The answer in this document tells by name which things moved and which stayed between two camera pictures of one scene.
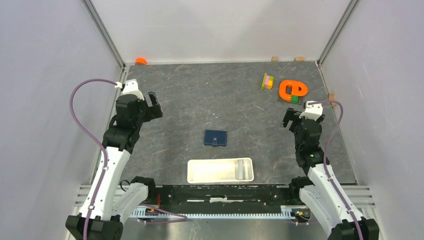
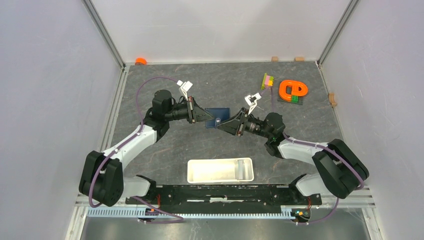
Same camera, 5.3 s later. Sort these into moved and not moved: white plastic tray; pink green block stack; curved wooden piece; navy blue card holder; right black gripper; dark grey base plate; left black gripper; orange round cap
Moved: navy blue card holder; right black gripper; left black gripper
Not moved: white plastic tray; orange round cap; curved wooden piece; pink green block stack; dark grey base plate
